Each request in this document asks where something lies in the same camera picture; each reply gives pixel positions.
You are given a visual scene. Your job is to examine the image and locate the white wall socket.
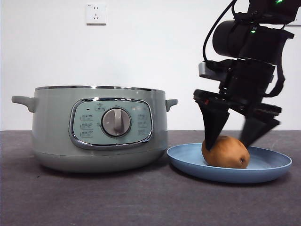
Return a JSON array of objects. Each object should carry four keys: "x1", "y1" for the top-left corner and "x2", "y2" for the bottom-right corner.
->
[{"x1": 86, "y1": 4, "x2": 107, "y2": 26}]

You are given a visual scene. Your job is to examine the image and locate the blue round plate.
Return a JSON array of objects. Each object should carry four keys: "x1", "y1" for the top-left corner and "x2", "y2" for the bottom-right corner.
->
[{"x1": 166, "y1": 143, "x2": 293, "y2": 184}]

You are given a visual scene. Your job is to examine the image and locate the brown potato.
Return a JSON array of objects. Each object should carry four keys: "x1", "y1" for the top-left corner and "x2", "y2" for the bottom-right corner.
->
[{"x1": 201, "y1": 136, "x2": 250, "y2": 169}]

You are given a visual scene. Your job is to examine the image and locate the black camera cable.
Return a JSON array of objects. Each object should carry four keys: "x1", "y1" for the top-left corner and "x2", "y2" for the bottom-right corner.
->
[{"x1": 202, "y1": 0, "x2": 238, "y2": 71}]

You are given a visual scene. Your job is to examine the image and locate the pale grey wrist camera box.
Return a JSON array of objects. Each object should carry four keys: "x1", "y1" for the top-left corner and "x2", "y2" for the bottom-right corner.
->
[{"x1": 198, "y1": 61, "x2": 230, "y2": 81}]

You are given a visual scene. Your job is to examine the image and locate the pale green electric steamer pot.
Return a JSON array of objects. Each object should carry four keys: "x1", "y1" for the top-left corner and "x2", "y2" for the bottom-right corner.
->
[{"x1": 11, "y1": 85, "x2": 178, "y2": 174}]

